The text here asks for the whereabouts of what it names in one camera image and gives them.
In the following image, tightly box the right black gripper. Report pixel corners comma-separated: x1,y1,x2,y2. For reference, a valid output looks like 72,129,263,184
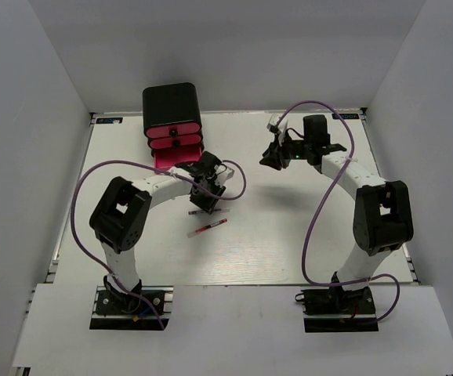
260,130,313,171

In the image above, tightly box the purple gel pen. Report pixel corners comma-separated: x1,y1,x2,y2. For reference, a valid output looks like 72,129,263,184
187,208,230,215

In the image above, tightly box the red gel pen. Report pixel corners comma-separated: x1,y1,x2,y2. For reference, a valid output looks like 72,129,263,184
187,219,228,238

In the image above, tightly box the pink top drawer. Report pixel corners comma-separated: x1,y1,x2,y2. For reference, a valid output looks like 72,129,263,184
144,122,201,139

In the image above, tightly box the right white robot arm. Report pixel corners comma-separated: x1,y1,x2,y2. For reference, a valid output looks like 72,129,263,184
259,115,414,313

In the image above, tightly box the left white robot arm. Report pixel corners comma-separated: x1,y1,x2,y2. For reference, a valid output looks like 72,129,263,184
89,152,234,313

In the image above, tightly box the right blue table label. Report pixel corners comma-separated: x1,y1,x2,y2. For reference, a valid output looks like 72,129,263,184
332,113,361,120

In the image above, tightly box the blue table label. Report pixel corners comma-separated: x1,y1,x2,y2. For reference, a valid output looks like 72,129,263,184
96,117,123,125
332,113,361,120

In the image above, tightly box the black drawer cabinet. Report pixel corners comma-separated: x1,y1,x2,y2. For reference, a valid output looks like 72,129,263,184
142,82,204,148

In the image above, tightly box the left blue table label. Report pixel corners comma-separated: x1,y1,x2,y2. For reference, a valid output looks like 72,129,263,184
96,117,123,125

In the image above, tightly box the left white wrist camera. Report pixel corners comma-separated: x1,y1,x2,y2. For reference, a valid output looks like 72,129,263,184
213,164,234,187

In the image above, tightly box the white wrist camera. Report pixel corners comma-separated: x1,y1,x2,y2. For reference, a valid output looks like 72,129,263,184
266,114,288,146
213,164,234,187

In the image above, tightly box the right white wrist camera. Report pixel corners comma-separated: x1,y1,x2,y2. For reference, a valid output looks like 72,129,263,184
266,114,288,146

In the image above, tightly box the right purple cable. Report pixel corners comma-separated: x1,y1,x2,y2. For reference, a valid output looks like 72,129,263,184
277,100,402,323

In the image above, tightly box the purple cable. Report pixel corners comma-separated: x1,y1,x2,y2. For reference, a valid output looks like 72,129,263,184
71,158,249,328
277,100,402,323

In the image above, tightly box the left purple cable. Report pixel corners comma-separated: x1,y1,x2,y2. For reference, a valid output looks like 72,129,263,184
71,158,249,328

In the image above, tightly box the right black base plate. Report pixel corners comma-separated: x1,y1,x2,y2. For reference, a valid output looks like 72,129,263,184
295,287,379,334

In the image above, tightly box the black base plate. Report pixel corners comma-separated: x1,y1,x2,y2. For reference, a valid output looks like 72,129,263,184
89,286,173,331
295,287,379,334

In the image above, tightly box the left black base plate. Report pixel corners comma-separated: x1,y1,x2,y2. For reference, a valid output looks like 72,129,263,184
89,286,173,331

